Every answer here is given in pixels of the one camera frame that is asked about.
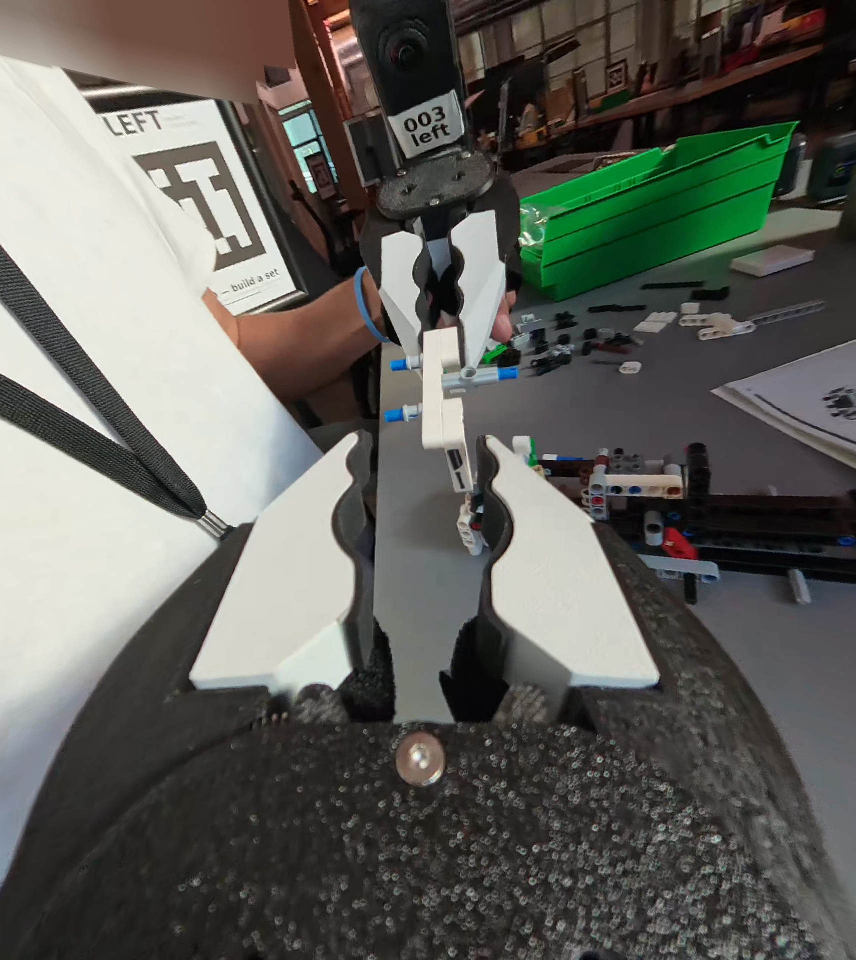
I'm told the black lego chassis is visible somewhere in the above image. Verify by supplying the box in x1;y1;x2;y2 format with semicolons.
458;435;856;606

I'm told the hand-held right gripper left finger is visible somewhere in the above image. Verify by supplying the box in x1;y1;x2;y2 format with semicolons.
189;430;390;697

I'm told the lego instruction booklet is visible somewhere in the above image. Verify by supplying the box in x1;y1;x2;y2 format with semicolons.
711;322;856;494

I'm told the white flat box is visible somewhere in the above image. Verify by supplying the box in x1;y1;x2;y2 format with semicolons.
730;243;816;279

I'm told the framed marker sign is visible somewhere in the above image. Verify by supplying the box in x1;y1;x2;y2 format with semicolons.
68;71;313;316

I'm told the wooden post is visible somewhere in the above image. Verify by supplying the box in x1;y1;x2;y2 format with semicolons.
289;0;378;211

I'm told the blue wristband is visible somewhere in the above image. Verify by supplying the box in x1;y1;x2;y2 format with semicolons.
353;266;388;346

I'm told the person's left hand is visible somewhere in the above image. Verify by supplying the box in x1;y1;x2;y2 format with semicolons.
489;288;519;345

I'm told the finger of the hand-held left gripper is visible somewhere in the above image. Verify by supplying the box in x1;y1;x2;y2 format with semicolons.
439;211;508;365
379;228;445;354

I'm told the green plastic bin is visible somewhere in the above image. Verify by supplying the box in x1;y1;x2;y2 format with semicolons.
519;120;801;301

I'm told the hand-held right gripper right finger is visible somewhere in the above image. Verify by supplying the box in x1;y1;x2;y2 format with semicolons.
443;433;661;710

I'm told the warehouse shelving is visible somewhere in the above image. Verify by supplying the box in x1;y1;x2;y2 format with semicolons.
458;0;856;147

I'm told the white lego sub-assembly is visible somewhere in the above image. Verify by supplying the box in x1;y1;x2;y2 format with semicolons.
381;326;520;500

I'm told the black lanyard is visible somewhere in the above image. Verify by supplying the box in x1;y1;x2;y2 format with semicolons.
0;180;235;543

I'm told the dark green container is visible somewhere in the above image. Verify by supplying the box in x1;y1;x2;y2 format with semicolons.
806;131;856;205

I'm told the pile of black white lego pieces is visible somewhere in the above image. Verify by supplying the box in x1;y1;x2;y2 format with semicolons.
506;281;828;380

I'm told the person's left forearm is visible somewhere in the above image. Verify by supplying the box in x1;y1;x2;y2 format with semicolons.
203;266;391;406

